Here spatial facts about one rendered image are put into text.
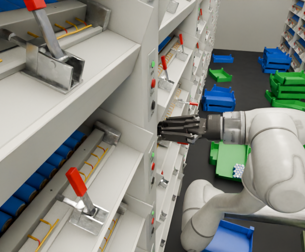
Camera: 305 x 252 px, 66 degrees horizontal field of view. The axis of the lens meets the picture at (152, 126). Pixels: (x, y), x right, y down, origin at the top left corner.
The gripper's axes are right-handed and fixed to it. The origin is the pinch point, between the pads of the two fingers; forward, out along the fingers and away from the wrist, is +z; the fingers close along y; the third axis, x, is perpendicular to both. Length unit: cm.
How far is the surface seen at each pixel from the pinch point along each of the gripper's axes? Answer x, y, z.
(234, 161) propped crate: 80, -80, -28
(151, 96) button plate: -19.8, 20.3, -8.9
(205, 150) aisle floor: 84, -96, -6
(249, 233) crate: 84, -26, -34
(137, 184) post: -2.2, 24.6, -4.0
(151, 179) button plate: 0.4, 20.4, -5.5
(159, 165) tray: 8.1, 7.2, -3.1
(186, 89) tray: 7.9, -45.1, -4.2
